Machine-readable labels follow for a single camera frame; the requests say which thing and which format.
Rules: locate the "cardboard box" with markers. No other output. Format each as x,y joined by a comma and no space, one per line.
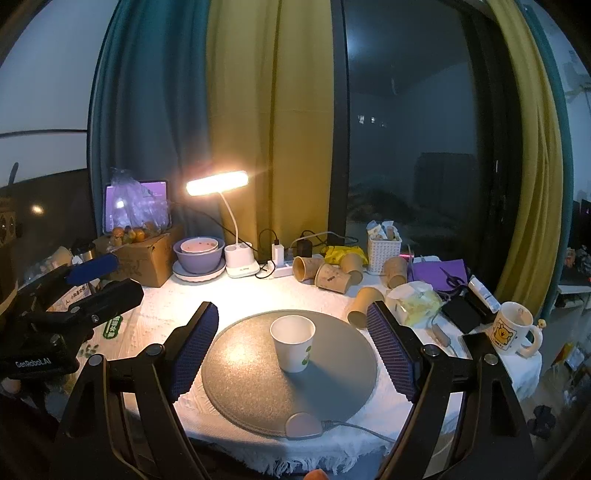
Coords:
147,261

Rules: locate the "pile of small fruits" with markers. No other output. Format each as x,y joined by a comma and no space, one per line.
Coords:
129,234

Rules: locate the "packets in basket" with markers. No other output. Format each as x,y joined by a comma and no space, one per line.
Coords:
381,230

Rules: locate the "white tablecloth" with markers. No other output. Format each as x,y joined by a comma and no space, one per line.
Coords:
161,304

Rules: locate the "steel flask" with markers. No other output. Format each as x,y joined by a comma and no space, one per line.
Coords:
85,254

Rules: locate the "small grey stick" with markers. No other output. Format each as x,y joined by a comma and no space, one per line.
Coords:
441,336

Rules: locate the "black charger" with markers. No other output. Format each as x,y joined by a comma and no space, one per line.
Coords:
304,249

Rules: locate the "purple folder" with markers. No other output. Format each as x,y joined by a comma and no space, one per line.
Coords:
429,272

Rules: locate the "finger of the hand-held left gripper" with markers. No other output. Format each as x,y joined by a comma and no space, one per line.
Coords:
115,297
92,268

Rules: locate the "white plate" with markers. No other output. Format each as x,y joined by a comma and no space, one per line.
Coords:
203,277

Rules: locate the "white desk lamp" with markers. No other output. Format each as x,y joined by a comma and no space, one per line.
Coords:
217,181

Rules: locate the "yellow cloth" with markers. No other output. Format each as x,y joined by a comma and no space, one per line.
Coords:
339,254

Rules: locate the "black wallet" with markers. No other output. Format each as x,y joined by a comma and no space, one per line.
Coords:
461,314

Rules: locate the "black scissors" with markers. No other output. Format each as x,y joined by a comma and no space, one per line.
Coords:
455,279

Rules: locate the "white charger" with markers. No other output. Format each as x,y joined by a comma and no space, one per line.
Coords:
278,254

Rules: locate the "purple bowl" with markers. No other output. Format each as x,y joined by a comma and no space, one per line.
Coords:
198,263

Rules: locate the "white tube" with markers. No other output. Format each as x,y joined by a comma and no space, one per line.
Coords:
482,293

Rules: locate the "white power strip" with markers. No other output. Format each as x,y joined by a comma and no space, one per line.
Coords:
281,272

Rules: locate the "grey round mat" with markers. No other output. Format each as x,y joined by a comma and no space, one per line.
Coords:
240,383

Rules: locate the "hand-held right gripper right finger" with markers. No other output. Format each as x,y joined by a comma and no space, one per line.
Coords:
392,350

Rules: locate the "yellow curtain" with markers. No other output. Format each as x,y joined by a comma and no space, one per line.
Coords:
535,184
272,115

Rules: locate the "brown paper cup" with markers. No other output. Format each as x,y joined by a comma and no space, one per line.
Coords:
332,278
354,267
364,307
307,269
396,272

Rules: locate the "black phone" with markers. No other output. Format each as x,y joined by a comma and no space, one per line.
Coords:
475,341

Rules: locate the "pink bowl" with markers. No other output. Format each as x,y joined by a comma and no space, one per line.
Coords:
198,245

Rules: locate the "clear plastic bag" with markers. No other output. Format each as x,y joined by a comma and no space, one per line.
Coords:
134,203

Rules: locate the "white cartoon mug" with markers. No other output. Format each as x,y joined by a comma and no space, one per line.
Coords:
508,330

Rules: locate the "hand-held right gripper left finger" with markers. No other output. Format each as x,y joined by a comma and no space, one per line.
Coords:
196,350

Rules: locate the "white woven basket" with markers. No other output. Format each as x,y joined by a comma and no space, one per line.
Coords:
384,256

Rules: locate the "plastic bag with yellow contents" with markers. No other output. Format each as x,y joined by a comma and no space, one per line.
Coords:
413,304

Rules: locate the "white paper cup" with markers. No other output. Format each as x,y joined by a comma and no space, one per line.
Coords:
292,350

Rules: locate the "tablet with purple screen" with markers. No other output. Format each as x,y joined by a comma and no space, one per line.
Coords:
159,189

